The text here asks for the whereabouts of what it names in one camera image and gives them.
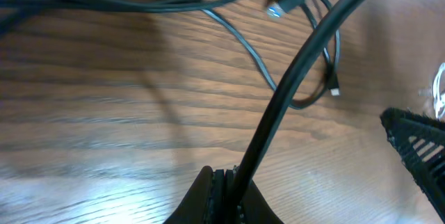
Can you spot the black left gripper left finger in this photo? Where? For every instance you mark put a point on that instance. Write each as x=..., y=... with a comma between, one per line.
x=202, y=200

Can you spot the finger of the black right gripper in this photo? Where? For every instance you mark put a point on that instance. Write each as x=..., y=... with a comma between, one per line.
x=419, y=140

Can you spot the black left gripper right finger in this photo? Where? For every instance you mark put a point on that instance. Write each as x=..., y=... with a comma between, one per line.
x=252, y=209

